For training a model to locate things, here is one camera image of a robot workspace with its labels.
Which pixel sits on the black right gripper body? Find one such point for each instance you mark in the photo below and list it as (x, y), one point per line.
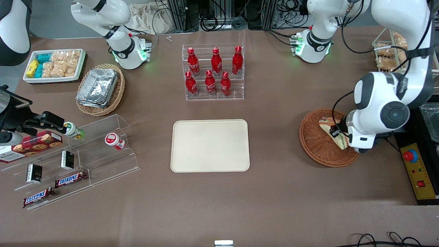
(18, 116)

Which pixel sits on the triangular sandwich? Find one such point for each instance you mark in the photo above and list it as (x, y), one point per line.
(325, 125)

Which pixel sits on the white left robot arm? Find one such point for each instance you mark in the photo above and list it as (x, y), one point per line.
(384, 103)

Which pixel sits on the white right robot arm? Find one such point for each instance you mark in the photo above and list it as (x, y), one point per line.
(123, 51)

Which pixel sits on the brown round wicker basket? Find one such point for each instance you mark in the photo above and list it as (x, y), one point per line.
(315, 151)

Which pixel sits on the aluminium foil tray stack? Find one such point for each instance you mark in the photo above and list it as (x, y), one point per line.
(97, 87)

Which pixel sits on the white rectangular snack tray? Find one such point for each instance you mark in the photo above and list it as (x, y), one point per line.
(81, 65)

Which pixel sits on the tan oval wicker basket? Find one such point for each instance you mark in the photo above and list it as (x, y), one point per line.
(118, 92)

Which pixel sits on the cream plastic serving tray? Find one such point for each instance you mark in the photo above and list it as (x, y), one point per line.
(210, 145)

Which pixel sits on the red tartan cookie box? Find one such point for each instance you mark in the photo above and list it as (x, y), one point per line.
(34, 144)

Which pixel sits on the small green-capped drink bottle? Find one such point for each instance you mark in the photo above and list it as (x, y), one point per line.
(72, 130)

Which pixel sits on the small black white box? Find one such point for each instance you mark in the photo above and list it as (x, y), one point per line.
(67, 160)
(34, 173)

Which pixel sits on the clear acrylic stepped shelf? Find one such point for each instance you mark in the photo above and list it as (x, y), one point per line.
(20, 171)
(109, 161)

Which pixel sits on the yellow snack pack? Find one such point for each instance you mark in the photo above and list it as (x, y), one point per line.
(32, 68)

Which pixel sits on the teal snack pack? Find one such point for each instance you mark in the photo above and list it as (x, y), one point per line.
(39, 71)
(44, 58)

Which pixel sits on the clear bag of puffed snacks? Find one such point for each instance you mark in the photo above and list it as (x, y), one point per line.
(73, 56)
(48, 69)
(63, 69)
(59, 56)

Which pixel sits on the yellow emergency stop control box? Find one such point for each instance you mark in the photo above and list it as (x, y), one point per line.
(416, 171)

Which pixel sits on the brown snickers bar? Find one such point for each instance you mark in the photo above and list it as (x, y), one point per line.
(70, 179)
(37, 197)

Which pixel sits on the small red-capped drink bottle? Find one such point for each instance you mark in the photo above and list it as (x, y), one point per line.
(114, 140)

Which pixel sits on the bagged fried snack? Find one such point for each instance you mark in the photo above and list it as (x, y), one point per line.
(386, 52)
(400, 40)
(383, 63)

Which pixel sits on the clear acrylic bottle rack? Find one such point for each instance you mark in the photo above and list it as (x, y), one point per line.
(236, 92)

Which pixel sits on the red cola bottle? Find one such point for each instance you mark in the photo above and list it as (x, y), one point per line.
(216, 63)
(237, 61)
(190, 85)
(225, 85)
(210, 84)
(193, 63)

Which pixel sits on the beige crumpled cloth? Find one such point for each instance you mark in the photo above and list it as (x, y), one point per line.
(147, 19)

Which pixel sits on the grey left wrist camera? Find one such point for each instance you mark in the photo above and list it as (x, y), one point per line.
(360, 150)

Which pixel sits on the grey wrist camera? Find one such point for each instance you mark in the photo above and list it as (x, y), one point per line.
(10, 138)
(360, 150)

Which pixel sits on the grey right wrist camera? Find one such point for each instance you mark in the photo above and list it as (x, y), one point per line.
(10, 138)

